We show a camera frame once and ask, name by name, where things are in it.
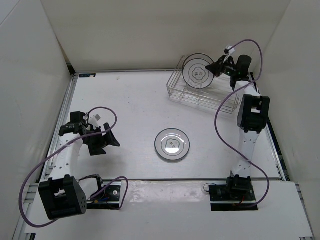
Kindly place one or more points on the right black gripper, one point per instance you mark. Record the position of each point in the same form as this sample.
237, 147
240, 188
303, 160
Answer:
216, 67

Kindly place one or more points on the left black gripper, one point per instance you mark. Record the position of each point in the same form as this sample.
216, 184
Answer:
97, 149

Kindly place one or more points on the white green-rimmed plate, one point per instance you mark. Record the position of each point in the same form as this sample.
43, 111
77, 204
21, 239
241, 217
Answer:
172, 145
196, 75

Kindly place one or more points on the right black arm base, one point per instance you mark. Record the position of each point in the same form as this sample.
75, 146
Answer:
236, 194

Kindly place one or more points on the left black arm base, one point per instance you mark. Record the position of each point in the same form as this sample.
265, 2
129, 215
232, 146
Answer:
107, 193

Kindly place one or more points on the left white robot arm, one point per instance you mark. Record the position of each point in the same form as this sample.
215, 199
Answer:
66, 194

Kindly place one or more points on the orange sunburst pattern plate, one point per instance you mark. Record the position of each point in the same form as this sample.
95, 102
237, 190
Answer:
201, 56

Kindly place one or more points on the blue table label sticker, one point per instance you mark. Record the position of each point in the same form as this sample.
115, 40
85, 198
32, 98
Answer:
87, 75

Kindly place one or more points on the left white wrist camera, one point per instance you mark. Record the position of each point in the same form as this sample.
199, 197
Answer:
92, 122

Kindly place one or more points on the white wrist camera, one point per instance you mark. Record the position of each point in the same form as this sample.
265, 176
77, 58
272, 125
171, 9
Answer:
92, 122
228, 51

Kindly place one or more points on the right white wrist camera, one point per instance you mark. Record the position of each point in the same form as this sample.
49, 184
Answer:
228, 51

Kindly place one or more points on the metal wire dish rack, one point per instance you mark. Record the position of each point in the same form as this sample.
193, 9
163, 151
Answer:
210, 97

